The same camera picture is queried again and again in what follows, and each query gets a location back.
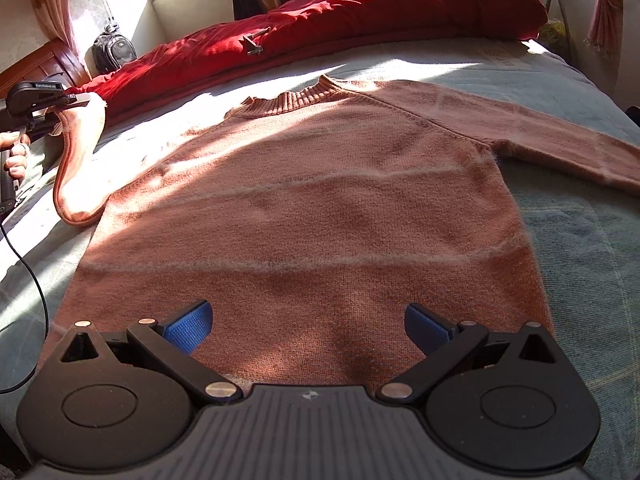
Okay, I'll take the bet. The yellow plastic bag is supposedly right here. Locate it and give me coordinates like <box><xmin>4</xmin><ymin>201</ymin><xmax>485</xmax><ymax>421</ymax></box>
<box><xmin>537</xmin><ymin>19</ymin><xmax>571</xmax><ymax>53</ymax></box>

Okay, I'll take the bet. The wooden headboard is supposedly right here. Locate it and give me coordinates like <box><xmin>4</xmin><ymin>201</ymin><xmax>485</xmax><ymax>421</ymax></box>
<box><xmin>0</xmin><ymin>40</ymin><xmax>93</xmax><ymax>106</ymax></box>

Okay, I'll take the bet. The grey backpack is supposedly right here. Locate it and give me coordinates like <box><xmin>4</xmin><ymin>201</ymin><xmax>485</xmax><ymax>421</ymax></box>
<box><xmin>91</xmin><ymin>24</ymin><xmax>138</xmax><ymax>73</ymax></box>

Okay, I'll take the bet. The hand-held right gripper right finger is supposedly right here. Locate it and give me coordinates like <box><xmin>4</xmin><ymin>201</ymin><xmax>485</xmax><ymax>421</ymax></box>
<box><xmin>377</xmin><ymin>302</ymin><xmax>557</xmax><ymax>403</ymax></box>

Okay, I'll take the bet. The person's left hand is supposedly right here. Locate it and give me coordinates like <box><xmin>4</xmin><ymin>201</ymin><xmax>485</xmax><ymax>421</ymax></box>
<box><xmin>0</xmin><ymin>131</ymin><xmax>30</xmax><ymax>183</ymax></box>

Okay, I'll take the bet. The metal T-handle tool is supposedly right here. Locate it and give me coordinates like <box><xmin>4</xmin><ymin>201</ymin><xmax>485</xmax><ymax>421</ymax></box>
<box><xmin>240</xmin><ymin>26</ymin><xmax>273</xmax><ymax>56</ymax></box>

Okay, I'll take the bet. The orange curtain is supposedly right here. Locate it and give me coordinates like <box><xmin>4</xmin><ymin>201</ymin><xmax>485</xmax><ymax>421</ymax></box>
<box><xmin>587</xmin><ymin>0</ymin><xmax>626</xmax><ymax>61</ymax></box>
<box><xmin>22</xmin><ymin>0</ymin><xmax>83</xmax><ymax>61</ymax></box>

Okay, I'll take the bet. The orange knit sweater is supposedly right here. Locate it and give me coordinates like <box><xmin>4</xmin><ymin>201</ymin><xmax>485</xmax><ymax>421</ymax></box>
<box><xmin>37</xmin><ymin>74</ymin><xmax>640</xmax><ymax>396</ymax></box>

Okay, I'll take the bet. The red quilt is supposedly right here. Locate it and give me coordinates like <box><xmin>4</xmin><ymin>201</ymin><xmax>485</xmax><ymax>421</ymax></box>
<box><xmin>82</xmin><ymin>0</ymin><xmax>548</xmax><ymax>113</ymax></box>

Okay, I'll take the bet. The black cable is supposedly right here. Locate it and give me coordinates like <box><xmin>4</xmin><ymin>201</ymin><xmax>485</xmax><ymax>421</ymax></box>
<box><xmin>0</xmin><ymin>195</ymin><xmax>48</xmax><ymax>393</ymax></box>

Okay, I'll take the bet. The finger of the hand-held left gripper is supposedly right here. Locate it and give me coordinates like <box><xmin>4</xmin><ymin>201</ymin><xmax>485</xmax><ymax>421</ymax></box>
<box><xmin>62</xmin><ymin>92</ymin><xmax>98</xmax><ymax>110</ymax></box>

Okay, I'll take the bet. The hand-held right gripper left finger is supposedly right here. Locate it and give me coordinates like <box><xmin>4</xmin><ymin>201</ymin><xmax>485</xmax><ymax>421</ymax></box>
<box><xmin>61</xmin><ymin>300</ymin><xmax>242</xmax><ymax>402</ymax></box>

